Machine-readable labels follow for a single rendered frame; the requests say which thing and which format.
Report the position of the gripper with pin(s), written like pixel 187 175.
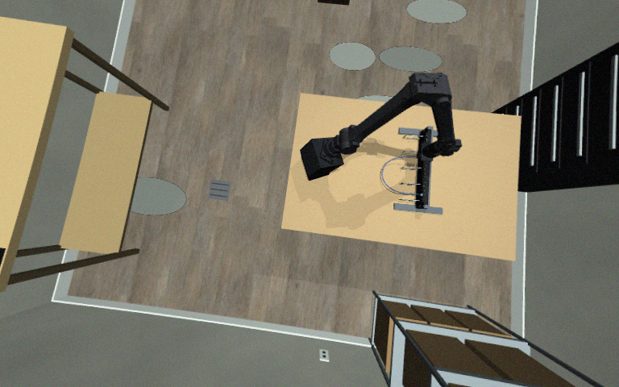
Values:
pixel 423 152

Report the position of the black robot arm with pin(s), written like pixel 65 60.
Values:
pixel 438 96

